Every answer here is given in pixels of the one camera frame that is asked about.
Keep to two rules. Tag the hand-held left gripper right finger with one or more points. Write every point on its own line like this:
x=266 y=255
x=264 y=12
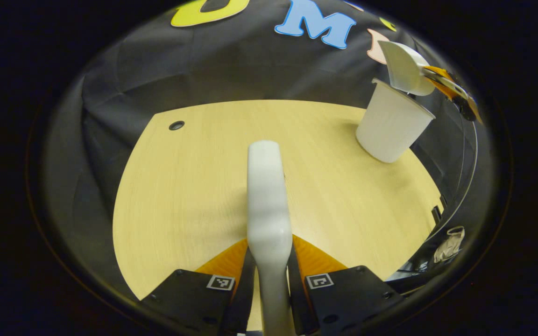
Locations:
x=299 y=303

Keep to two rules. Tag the white ribbed garbage bin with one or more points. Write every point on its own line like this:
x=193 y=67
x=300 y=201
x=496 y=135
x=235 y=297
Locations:
x=390 y=126

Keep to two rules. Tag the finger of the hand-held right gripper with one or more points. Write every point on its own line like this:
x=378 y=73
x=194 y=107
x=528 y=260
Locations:
x=442 y=71
x=466 y=109

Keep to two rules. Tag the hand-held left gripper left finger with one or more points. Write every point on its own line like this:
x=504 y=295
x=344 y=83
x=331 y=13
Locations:
x=244 y=303

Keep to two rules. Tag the black backdrop cloth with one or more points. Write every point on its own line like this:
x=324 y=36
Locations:
x=250 y=70

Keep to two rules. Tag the wooden desktop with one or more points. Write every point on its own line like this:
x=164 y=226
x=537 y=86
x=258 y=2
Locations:
x=194 y=186

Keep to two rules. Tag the grey-white dustpan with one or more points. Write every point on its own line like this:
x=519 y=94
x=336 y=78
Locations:
x=404 y=67

